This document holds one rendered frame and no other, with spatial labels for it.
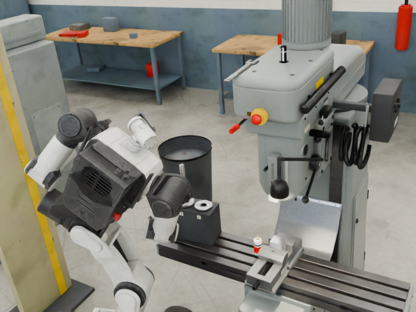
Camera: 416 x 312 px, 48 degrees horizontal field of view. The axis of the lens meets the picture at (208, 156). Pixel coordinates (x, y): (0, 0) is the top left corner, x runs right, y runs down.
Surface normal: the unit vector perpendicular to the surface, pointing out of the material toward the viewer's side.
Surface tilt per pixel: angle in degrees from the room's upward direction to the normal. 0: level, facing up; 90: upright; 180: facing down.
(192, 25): 90
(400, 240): 0
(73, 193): 96
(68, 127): 74
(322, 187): 90
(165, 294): 0
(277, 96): 90
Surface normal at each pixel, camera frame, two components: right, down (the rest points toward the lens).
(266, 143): -0.50, 0.44
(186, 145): 0.04, 0.40
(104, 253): -0.22, 0.47
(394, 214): -0.08, -0.88
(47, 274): 0.86, 0.17
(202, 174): 0.66, 0.36
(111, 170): 0.48, -0.71
